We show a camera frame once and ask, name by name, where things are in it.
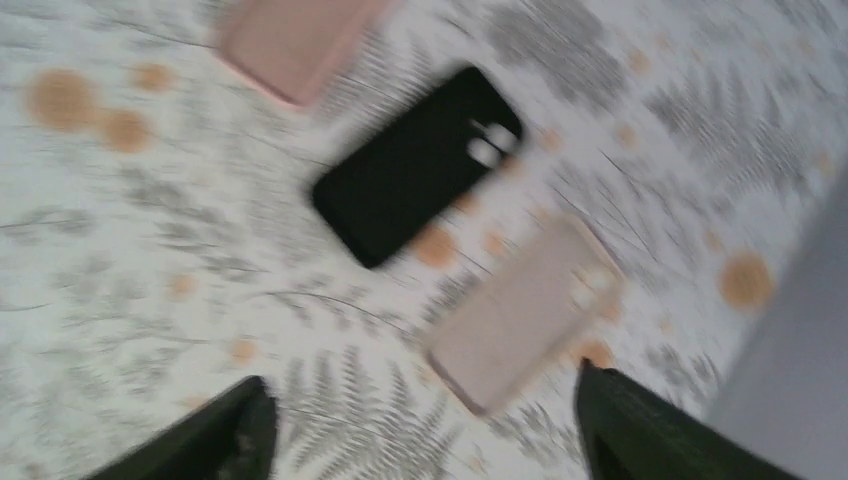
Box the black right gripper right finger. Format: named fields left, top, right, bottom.
left=574, top=358, right=795, bottom=480

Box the dark phone case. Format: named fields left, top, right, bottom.
left=311, top=65, right=524, bottom=269

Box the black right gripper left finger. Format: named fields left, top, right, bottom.
left=89, top=376, right=279, bottom=480

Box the floral patterned table mat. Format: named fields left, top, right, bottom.
left=1, top=1, right=847, bottom=479

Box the pink silicone phone case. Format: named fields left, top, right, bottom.
left=215, top=0, right=388, bottom=108

